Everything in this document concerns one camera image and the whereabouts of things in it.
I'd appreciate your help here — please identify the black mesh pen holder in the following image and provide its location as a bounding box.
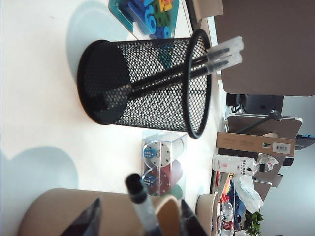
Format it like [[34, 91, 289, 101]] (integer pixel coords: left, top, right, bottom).
[[77, 29, 213, 140]]

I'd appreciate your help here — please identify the white plastic bottle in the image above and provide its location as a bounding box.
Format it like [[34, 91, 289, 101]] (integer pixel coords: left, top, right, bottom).
[[212, 155, 259, 177]]

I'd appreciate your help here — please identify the clear plastic poker chip case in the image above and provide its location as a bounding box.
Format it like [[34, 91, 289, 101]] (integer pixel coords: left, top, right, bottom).
[[141, 131, 188, 199]]

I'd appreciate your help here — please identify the white plastic bag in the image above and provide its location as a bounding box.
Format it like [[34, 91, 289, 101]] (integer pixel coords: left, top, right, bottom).
[[237, 174, 264, 213]]

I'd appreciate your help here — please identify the beige desk cable tray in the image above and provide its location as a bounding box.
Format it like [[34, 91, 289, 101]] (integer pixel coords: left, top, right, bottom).
[[186, 0, 223, 28]]

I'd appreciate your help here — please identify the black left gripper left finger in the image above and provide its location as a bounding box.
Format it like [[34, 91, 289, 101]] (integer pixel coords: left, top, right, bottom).
[[60, 196, 103, 236]]

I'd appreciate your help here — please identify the clear water bottle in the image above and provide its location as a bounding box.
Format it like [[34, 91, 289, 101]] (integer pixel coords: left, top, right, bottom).
[[221, 200, 233, 232]]

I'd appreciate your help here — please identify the teal tray of toy numbers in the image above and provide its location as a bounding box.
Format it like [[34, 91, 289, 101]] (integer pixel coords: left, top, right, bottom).
[[108, 0, 182, 40]]

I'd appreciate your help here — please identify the green potted plant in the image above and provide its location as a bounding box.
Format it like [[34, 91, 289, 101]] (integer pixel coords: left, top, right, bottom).
[[245, 211, 265, 236]]

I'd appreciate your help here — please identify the red poker chip stack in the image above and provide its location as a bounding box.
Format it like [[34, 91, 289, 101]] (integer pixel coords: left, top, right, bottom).
[[141, 159, 184, 196]]

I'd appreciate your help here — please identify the long cardboard box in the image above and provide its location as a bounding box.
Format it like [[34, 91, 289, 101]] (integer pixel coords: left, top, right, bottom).
[[216, 132, 295, 158]]

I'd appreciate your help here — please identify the white poker chip stack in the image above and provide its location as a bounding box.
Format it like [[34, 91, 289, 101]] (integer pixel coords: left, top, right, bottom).
[[142, 134, 187, 170]]

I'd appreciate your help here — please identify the brown paper cup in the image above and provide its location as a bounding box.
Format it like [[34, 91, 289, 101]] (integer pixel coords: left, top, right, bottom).
[[18, 188, 182, 236]]

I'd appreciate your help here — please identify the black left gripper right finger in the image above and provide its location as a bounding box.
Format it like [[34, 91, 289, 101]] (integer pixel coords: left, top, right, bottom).
[[181, 199, 210, 236]]

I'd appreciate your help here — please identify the brown felt desk divider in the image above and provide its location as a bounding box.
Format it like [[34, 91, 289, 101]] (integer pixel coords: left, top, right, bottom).
[[215, 0, 315, 95]]

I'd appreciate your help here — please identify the black gel pen clear barrel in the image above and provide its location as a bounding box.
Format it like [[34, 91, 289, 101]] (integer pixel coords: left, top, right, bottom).
[[125, 173, 163, 236]]

